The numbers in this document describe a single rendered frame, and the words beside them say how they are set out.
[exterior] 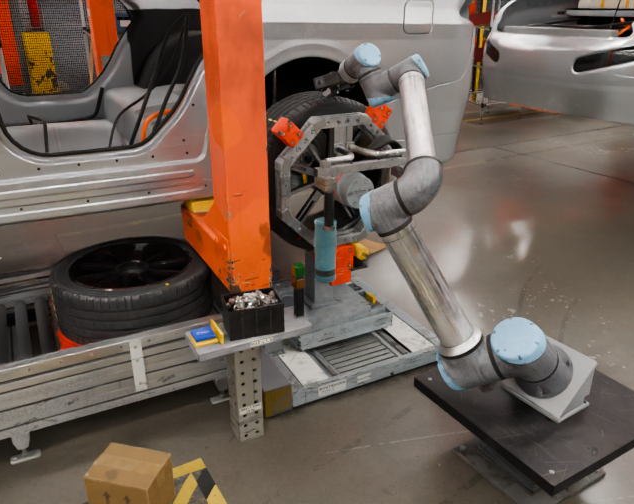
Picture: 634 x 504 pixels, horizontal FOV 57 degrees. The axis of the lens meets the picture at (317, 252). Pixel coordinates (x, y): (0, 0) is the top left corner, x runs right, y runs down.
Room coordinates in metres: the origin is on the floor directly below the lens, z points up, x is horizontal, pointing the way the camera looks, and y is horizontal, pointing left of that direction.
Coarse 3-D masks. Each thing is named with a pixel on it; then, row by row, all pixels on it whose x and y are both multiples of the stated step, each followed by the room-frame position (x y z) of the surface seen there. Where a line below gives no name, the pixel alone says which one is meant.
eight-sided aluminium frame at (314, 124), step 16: (304, 128) 2.27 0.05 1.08; (320, 128) 2.25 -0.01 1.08; (368, 128) 2.35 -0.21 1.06; (304, 144) 2.22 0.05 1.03; (288, 160) 2.19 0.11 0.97; (288, 176) 2.19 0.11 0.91; (384, 176) 2.44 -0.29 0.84; (288, 192) 2.19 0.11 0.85; (288, 208) 2.19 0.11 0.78; (288, 224) 2.19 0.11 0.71; (352, 240) 2.33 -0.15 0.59
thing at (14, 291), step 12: (0, 276) 2.38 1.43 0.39; (12, 276) 2.38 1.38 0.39; (24, 276) 2.44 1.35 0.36; (36, 276) 2.46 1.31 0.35; (0, 288) 2.37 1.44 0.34; (12, 288) 2.38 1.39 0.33; (24, 288) 2.41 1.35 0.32; (36, 288) 2.44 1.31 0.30; (48, 288) 2.45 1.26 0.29; (0, 300) 2.36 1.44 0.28
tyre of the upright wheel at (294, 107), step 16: (288, 96) 2.52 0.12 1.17; (304, 96) 2.46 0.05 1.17; (320, 96) 2.42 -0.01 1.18; (336, 96) 2.43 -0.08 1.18; (272, 112) 2.42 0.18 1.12; (288, 112) 2.33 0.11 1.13; (304, 112) 2.31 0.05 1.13; (320, 112) 2.35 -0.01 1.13; (336, 112) 2.38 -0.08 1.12; (352, 112) 2.41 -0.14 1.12; (384, 128) 2.49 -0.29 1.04; (272, 144) 2.25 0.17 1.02; (272, 160) 2.25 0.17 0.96; (272, 176) 2.25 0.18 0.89; (272, 192) 2.25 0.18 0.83; (272, 208) 2.25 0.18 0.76; (272, 224) 2.25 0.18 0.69; (288, 240) 2.28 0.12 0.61; (304, 240) 2.31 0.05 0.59
